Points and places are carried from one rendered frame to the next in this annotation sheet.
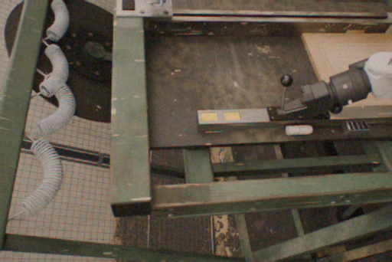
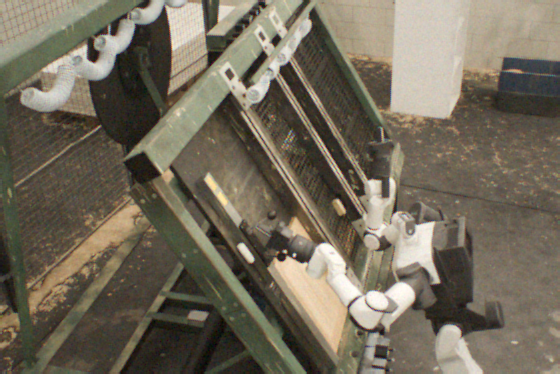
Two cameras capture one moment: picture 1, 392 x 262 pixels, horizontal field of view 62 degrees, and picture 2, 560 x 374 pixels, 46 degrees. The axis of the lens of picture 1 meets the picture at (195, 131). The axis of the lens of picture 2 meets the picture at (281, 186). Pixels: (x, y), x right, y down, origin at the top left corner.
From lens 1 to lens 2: 149 cm
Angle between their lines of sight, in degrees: 29
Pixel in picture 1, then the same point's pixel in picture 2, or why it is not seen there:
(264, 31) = (278, 186)
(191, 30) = (242, 132)
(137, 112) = (188, 130)
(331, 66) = not seen: hidden behind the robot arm
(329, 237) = not seen: outside the picture
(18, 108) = (83, 33)
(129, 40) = (214, 92)
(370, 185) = (256, 316)
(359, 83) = (308, 249)
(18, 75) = (101, 14)
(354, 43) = not seen: hidden behind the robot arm
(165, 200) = (160, 186)
